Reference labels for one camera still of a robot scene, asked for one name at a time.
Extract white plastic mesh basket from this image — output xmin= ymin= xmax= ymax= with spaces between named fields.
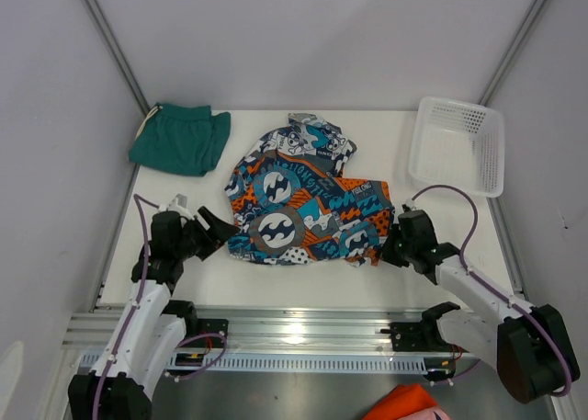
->
xmin=408 ymin=96 xmax=505 ymax=198

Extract left aluminium frame post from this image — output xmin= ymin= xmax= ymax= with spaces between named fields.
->
xmin=81 ymin=0 xmax=150 ymax=114

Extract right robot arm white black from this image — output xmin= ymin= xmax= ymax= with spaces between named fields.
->
xmin=381 ymin=209 xmax=581 ymax=403

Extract aluminium mounting rail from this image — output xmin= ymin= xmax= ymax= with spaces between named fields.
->
xmin=62 ymin=305 xmax=488 ymax=359

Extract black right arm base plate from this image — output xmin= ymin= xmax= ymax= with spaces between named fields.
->
xmin=379 ymin=321 xmax=457 ymax=353

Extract teal green shorts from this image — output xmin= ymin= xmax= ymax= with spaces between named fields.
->
xmin=128 ymin=103 xmax=232 ymax=176

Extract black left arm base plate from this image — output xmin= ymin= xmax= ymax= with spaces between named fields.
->
xmin=185 ymin=318 xmax=229 ymax=349

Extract aluminium frame post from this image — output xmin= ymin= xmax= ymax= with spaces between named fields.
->
xmin=478 ymin=0 xmax=552 ymax=107
xmin=81 ymin=0 xmax=150 ymax=114

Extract right aluminium frame post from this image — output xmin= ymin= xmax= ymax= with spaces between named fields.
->
xmin=478 ymin=0 xmax=552 ymax=107

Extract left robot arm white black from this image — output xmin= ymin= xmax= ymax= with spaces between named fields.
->
xmin=68 ymin=205 xmax=238 ymax=419

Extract orange cloth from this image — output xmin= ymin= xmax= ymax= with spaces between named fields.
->
xmin=363 ymin=384 xmax=437 ymax=420

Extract patterned blue orange shorts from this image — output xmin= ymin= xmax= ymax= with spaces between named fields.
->
xmin=225 ymin=113 xmax=395 ymax=267

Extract white slotted cable duct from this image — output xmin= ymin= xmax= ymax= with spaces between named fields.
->
xmin=79 ymin=350 xmax=428 ymax=375

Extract pink cloth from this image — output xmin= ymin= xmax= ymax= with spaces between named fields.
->
xmin=402 ymin=407 xmax=450 ymax=420

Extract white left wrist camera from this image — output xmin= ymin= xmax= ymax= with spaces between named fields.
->
xmin=157 ymin=194 xmax=193 ymax=220

